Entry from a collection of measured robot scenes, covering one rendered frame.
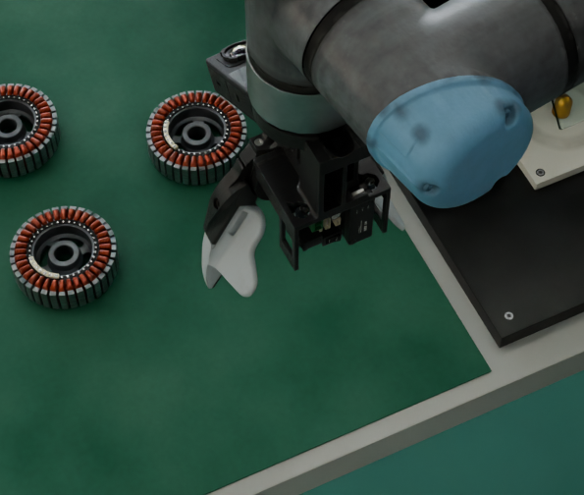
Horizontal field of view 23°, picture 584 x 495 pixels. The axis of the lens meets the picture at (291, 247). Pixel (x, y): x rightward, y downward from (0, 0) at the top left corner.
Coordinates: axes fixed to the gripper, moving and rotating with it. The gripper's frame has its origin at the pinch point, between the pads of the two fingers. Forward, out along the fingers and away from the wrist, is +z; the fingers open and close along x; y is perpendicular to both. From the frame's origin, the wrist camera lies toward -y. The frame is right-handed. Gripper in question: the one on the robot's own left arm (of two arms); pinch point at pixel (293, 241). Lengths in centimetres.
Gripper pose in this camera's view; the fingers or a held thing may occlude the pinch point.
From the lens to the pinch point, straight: 106.9
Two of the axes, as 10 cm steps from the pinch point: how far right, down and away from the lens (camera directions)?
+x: 8.9, -3.8, 2.4
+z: 0.0, 5.4, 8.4
